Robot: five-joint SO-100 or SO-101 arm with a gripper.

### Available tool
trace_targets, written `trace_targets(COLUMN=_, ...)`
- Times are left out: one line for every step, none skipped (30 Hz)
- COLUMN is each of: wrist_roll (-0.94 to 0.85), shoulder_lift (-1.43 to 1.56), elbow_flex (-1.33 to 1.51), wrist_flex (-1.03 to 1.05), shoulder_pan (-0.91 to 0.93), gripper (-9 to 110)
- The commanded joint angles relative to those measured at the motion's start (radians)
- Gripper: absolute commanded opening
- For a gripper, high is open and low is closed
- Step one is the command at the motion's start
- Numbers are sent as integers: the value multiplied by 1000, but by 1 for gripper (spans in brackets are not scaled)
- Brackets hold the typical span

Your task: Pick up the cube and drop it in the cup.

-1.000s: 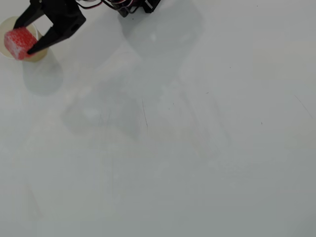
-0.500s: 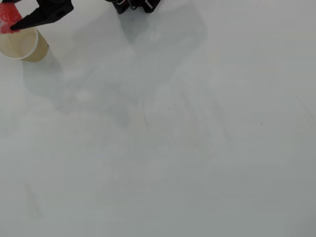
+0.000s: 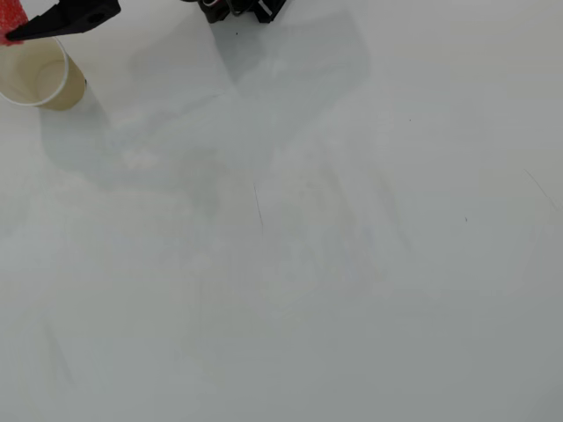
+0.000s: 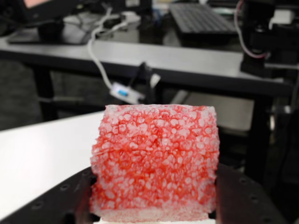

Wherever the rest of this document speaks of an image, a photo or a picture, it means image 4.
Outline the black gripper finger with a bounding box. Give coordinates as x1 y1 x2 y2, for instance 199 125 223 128
214 163 290 224
0 166 99 224

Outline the red white speckled foam cube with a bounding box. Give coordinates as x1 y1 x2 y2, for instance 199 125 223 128
89 104 221 221

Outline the white adapter with blue label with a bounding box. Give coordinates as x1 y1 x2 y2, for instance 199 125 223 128
109 81 145 105

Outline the black monitor with stand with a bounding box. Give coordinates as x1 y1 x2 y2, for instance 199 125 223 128
0 0 94 45

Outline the black keyboard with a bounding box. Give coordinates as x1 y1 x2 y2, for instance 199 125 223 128
168 2 239 41

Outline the white cable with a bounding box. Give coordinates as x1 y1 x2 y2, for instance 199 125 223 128
87 7 129 91

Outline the pink white wire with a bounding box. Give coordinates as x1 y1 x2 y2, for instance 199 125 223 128
234 0 270 59

